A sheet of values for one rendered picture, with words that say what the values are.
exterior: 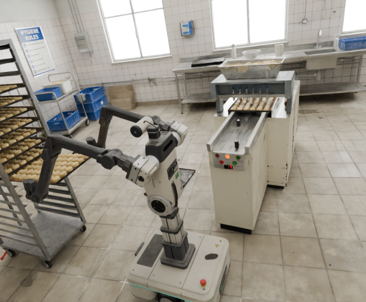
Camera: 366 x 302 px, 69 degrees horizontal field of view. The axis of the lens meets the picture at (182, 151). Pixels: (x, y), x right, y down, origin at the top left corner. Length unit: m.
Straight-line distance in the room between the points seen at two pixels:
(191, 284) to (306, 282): 0.84
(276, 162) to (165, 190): 1.52
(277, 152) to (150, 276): 1.61
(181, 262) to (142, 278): 0.29
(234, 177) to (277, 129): 0.74
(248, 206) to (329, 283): 0.74
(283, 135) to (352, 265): 1.16
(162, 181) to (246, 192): 0.89
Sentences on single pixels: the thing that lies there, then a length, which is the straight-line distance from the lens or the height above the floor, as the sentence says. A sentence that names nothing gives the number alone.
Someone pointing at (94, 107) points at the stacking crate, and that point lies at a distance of 6.14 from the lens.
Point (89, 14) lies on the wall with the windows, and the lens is 6.61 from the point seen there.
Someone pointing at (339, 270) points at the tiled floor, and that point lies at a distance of 2.39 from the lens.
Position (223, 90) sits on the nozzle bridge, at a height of 1.08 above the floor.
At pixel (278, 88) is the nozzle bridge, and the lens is 2.58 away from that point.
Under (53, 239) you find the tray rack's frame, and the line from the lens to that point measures 2.82.
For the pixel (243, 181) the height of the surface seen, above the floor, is 0.58.
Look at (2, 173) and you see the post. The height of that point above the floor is 1.00.
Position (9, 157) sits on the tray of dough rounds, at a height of 1.06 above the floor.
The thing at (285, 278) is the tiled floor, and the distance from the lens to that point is 2.27.
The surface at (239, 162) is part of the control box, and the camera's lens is 2.01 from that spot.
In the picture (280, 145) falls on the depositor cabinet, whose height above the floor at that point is 0.56.
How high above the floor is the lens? 1.80
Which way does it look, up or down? 27 degrees down
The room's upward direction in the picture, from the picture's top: 9 degrees counter-clockwise
